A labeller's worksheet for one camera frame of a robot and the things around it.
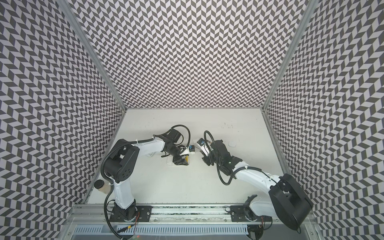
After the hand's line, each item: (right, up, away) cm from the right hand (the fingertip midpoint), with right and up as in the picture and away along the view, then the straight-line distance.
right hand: (202, 153), depth 85 cm
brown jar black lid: (-49, -14, -12) cm, 53 cm away
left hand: (-10, -5, +8) cm, 14 cm away
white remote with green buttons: (-20, -5, +3) cm, 21 cm away
